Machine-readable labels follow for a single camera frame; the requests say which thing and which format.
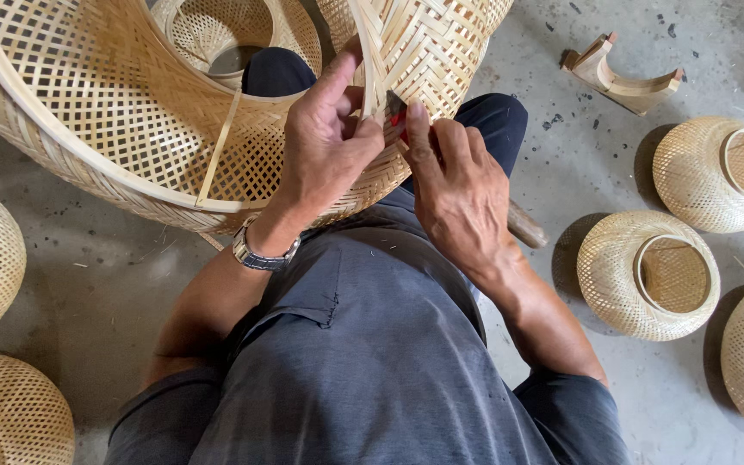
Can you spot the curved wooden block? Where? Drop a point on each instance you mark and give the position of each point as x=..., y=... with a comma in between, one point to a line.
x=627, y=87

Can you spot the dark blue trousers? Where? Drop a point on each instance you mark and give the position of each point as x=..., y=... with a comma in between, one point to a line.
x=491, y=126

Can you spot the grey shirt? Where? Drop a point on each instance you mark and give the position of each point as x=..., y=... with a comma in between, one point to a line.
x=372, y=361

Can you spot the person's left hand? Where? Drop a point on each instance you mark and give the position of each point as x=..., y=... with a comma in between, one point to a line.
x=314, y=155

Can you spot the large woven bamboo lampshade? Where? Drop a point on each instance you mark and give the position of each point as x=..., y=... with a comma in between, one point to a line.
x=120, y=110

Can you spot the person's right hand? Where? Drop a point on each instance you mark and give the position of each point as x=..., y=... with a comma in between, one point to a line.
x=465, y=200

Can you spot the silver metal wristwatch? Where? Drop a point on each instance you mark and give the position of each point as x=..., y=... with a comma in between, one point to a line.
x=262, y=258

